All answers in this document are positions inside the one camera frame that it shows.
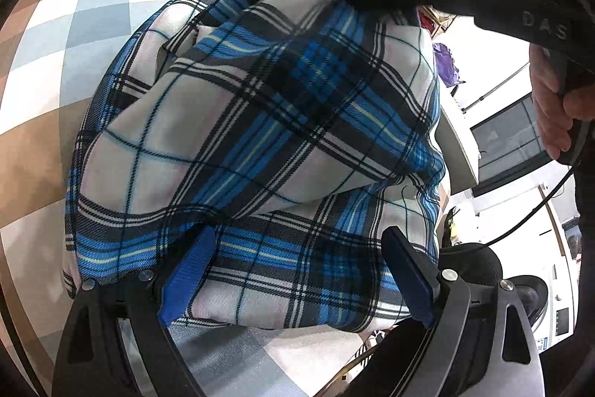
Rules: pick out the person's right hand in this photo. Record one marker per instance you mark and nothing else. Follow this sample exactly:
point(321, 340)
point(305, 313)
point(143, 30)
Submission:
point(548, 99)

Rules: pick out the washing machine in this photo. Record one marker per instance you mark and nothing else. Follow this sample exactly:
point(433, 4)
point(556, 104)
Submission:
point(539, 308)

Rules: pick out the purple cloth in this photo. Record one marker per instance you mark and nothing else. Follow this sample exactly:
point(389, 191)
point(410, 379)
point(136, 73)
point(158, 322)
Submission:
point(446, 64)

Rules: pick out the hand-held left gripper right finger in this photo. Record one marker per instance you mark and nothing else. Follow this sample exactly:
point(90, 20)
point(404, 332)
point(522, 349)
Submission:
point(411, 280)

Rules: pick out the person's right forearm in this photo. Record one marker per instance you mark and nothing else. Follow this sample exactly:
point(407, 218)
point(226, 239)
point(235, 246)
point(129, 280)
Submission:
point(586, 211)

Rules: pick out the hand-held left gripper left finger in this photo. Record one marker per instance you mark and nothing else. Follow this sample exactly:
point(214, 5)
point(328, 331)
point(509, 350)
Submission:
point(186, 280)

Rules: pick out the blue plaid garment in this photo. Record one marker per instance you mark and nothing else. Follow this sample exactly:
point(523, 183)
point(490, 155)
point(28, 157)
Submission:
point(260, 122)

